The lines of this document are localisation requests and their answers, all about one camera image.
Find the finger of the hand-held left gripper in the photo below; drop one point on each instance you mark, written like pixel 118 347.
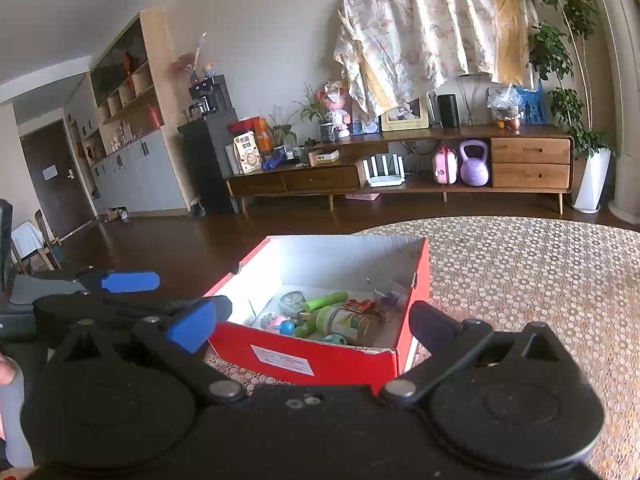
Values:
pixel 125 310
pixel 130 282

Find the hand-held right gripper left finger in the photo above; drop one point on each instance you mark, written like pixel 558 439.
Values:
pixel 192 327

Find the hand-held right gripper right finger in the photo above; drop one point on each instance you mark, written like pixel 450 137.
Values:
pixel 432 327

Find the pink pig figurine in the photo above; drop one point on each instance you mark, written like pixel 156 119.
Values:
pixel 272 321

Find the green label bottle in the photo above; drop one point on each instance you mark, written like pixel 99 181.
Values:
pixel 347 325

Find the blue figurine toy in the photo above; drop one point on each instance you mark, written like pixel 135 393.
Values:
pixel 286 328

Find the red cardboard box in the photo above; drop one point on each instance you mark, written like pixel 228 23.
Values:
pixel 340 360

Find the teal pencil sharpener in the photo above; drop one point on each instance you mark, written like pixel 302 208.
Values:
pixel 335 339

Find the clear correction tape dispenser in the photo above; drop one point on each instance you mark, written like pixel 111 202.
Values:
pixel 292 302

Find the green plastic tube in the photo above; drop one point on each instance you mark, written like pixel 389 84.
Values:
pixel 327 301

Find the person's left hand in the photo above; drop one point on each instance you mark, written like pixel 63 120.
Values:
pixel 6 370

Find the wooden chair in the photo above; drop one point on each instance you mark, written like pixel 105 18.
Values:
pixel 45 245

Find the dark brown door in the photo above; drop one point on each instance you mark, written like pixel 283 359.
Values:
pixel 55 185

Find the black cabinet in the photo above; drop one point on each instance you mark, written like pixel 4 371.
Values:
pixel 207 170

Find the pink tray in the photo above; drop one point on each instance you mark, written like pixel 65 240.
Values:
pixel 361 196

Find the white router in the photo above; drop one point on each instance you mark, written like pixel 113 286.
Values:
pixel 384 179

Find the pink toy suitcase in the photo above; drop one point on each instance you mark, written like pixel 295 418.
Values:
pixel 445 167

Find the purple kettlebell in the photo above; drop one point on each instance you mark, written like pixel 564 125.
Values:
pixel 474 167

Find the white brown snack bag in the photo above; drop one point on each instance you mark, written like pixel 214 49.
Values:
pixel 247 155

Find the wooden tv cabinet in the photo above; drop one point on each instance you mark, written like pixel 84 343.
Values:
pixel 530 160

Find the orange box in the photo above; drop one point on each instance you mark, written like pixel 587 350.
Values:
pixel 252 130

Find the black coffee machine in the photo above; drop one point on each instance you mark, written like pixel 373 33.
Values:
pixel 210 97

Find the small white yellow box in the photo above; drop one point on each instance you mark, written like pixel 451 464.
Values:
pixel 325 156

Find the small potted green plant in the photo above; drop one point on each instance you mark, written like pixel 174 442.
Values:
pixel 282 137

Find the tall potted plant white pot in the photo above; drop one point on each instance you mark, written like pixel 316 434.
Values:
pixel 592 180

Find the black speaker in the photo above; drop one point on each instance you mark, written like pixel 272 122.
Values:
pixel 448 110

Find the vase with flowers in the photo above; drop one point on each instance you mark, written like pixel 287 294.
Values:
pixel 192 65

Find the clear plastic bag with fruit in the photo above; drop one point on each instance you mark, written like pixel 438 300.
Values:
pixel 505 107

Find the pink doll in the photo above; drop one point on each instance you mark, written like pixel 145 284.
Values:
pixel 337 110

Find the small potted spider plant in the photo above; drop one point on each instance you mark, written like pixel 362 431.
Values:
pixel 320 115

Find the blue bag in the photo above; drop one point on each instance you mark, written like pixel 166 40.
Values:
pixel 531 107

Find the beige standing air conditioner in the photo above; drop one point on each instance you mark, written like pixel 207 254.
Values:
pixel 625 110

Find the floral sheet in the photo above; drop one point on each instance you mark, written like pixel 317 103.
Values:
pixel 430 25

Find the wooden wall shelf unit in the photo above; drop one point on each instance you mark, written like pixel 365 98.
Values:
pixel 140 175

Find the yellow photo frame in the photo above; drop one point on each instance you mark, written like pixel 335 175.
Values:
pixel 405 115

